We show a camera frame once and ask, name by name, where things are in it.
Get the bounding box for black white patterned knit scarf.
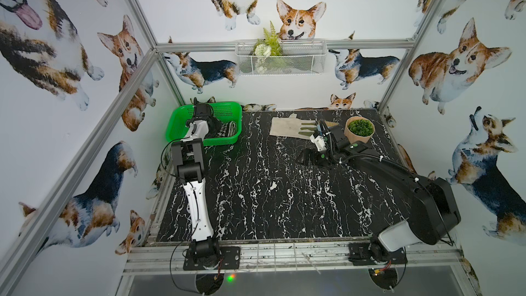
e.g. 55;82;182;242
216;121;238;138

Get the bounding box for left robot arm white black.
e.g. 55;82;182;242
170;117;221;265

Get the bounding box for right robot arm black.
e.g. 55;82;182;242
297;121;461;252

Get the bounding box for green plastic basket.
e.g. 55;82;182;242
165;101;242;147

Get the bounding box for pink pot with green plant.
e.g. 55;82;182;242
344;116;375;144

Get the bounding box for white work glove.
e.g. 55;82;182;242
269;114;317;140

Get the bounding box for artificial fern and white flowers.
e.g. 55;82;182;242
251;22;284;75

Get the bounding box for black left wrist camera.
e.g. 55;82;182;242
193;97;215;120

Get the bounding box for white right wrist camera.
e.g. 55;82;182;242
310;132;328;152

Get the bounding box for white wire wall basket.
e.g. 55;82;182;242
235;41;328;75

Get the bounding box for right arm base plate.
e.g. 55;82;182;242
348;242;408;266

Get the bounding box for aluminium front rail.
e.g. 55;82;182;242
123;241;462;275

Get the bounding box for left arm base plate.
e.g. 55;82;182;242
183;247;241;271

